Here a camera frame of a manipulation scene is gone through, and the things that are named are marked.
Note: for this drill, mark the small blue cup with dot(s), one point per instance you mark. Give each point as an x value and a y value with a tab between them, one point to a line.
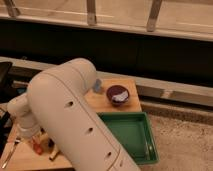
97	88

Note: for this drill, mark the black chair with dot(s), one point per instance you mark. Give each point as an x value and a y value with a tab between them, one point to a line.
4	97

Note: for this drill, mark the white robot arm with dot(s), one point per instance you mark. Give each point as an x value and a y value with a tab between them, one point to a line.
55	101

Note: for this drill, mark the dark purple bowl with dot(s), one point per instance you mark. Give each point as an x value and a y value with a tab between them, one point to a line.
117	95

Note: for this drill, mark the wooden cutting board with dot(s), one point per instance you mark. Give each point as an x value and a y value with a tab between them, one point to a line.
24	159

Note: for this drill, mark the black handled knife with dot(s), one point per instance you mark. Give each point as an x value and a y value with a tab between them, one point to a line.
50	143

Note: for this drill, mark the red chili pepper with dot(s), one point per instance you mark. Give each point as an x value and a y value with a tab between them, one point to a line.
37	148

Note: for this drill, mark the green plastic tray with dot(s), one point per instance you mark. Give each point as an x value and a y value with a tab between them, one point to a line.
133	131

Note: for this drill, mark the silver fork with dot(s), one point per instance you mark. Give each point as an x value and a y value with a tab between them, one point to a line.
5	163

